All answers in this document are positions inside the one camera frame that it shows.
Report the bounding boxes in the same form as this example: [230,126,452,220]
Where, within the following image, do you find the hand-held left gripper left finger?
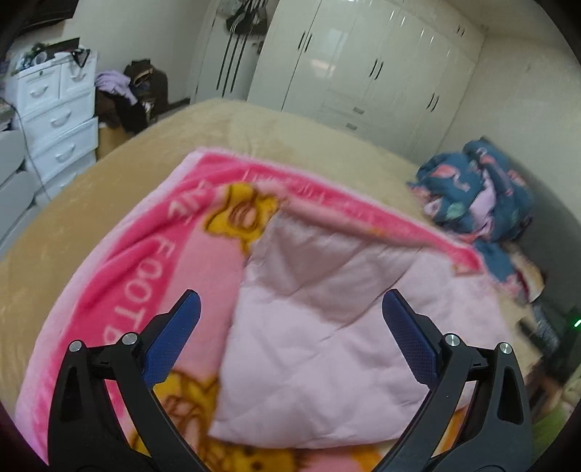
[48,289,203,472]

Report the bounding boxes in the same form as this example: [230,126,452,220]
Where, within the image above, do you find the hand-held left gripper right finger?
[372,289,534,472]

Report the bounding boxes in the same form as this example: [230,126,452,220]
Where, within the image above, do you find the purple clothes pile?
[94,70,137,105]

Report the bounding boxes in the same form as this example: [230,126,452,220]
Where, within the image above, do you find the pink bear printed blanket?
[13,147,486,472]

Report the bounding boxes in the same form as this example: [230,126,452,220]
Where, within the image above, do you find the grey headboard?
[481,136,581,327]

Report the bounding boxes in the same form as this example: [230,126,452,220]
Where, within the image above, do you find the teal floral quilt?
[406,136,543,305]

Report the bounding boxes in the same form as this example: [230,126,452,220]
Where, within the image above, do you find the white plastic storage bin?
[0,131,42,246]

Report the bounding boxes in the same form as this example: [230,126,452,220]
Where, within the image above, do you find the white drawer cabinet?
[4,48,99,200]

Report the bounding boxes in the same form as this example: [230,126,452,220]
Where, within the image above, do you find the white wardrobe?
[188,0,484,159]

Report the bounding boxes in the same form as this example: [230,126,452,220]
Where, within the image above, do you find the hanging bags and hangers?
[224,0,268,37]

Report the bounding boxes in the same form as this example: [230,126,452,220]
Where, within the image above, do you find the black television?
[13,0,78,28]

